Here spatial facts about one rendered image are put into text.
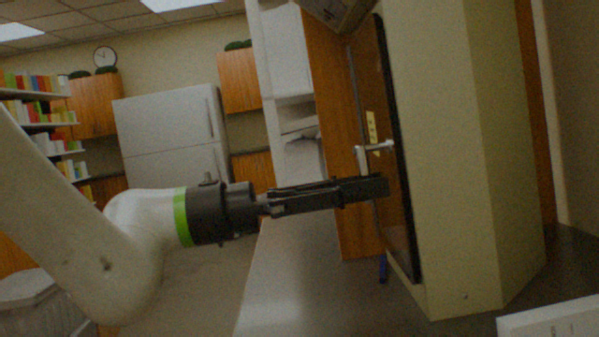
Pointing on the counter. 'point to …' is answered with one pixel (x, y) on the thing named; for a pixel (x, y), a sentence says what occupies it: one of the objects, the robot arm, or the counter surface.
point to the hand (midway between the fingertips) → (364, 186)
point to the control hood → (345, 15)
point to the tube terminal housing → (464, 151)
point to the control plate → (326, 9)
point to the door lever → (367, 156)
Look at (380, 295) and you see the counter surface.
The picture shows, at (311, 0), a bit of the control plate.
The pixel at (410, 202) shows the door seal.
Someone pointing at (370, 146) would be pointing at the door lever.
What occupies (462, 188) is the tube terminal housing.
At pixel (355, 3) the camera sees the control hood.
